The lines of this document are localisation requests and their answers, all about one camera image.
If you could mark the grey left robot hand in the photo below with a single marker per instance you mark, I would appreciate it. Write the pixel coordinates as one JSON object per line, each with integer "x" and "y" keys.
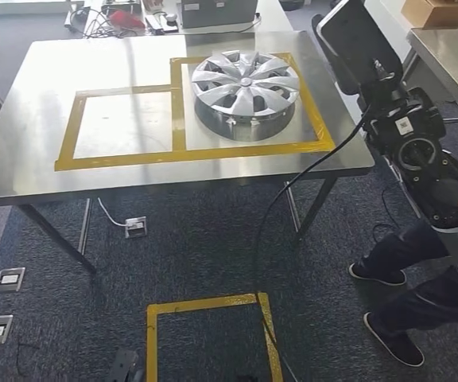
{"x": 138, "y": 376}

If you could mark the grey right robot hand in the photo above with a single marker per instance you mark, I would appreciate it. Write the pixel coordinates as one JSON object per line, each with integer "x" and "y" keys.
{"x": 334, "y": 68}

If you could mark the silver plastic wheel hubcap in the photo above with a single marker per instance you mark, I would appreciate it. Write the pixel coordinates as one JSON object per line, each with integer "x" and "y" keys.
{"x": 245, "y": 89}

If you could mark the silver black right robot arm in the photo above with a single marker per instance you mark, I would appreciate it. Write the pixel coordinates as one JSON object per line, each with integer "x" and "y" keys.
{"x": 432, "y": 174}

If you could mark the stainless steel workbench table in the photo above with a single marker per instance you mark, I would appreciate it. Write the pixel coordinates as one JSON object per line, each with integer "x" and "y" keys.
{"x": 34, "y": 105}

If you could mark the yellow table tape rectangle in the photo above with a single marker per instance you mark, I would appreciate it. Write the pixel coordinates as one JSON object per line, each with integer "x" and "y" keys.
{"x": 316, "y": 116}
{"x": 73, "y": 132}

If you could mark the grey desk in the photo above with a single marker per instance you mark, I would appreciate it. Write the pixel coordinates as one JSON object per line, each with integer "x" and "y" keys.
{"x": 276, "y": 16}

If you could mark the brown cardboard box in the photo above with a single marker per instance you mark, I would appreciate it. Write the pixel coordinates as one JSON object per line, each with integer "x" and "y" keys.
{"x": 435, "y": 13}

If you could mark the open silver floor socket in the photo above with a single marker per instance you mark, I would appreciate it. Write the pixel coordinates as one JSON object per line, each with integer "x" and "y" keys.
{"x": 135, "y": 228}

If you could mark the grey metal case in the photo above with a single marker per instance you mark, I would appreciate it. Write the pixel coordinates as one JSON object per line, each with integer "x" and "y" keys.
{"x": 219, "y": 13}

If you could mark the white computer mouse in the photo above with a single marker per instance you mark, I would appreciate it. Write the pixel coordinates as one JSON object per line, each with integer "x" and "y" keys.
{"x": 171, "y": 17}

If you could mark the white flat device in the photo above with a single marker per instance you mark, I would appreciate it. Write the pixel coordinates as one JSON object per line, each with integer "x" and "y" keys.
{"x": 160, "y": 23}

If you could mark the red pouch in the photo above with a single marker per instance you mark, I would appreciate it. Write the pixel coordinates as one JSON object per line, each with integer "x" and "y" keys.
{"x": 127, "y": 20}

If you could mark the black handheld controller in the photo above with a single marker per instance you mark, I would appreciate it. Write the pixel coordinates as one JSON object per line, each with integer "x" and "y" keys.
{"x": 121, "y": 5}

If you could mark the white long bench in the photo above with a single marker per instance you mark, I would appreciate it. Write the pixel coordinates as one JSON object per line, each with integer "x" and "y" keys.
{"x": 22, "y": 5}

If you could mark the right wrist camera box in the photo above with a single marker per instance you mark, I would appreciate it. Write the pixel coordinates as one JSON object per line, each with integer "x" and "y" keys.
{"x": 360, "y": 42}

